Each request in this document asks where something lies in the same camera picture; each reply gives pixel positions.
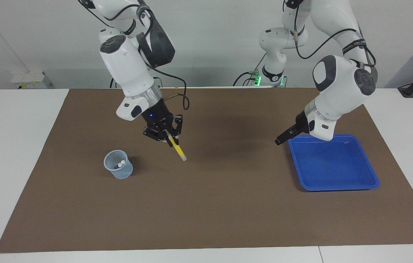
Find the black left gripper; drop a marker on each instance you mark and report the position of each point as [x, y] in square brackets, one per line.
[301, 126]

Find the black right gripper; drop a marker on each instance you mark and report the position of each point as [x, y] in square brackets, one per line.
[159, 118]

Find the yellow marker pen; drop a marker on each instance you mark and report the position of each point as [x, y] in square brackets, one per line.
[178, 149]

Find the purple marker pen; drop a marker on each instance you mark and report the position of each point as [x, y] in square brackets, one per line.
[119, 165]

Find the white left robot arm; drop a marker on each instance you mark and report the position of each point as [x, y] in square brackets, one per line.
[338, 84]

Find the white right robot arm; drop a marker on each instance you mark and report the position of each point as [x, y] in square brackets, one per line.
[129, 69]

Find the translucent plastic cup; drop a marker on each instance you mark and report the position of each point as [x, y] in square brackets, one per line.
[122, 173]

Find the blue plastic tray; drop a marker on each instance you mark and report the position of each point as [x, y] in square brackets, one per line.
[338, 171]

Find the brown table mat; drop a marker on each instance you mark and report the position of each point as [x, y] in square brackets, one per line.
[206, 204]

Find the white box with yellow labels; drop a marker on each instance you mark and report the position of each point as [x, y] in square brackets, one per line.
[31, 79]

